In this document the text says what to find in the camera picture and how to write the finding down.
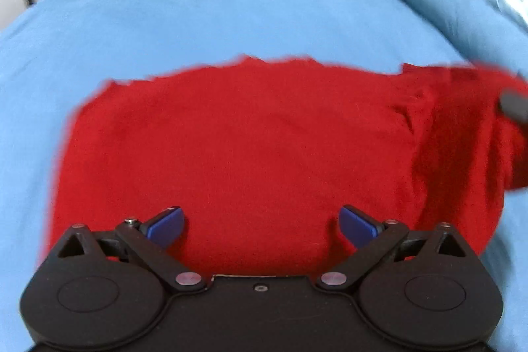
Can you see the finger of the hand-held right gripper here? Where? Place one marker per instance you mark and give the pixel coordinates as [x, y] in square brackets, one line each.
[514, 104]

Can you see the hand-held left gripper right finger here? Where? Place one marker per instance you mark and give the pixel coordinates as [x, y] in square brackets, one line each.
[357, 229]

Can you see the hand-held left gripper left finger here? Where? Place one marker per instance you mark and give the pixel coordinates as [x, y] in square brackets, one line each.
[166, 228]

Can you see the red knit sweater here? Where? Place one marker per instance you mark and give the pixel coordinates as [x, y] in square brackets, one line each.
[264, 146]

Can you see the blue duvet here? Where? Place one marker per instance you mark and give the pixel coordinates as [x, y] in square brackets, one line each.
[433, 5]

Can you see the bed with blue sheet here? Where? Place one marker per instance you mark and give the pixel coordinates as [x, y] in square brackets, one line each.
[185, 14]

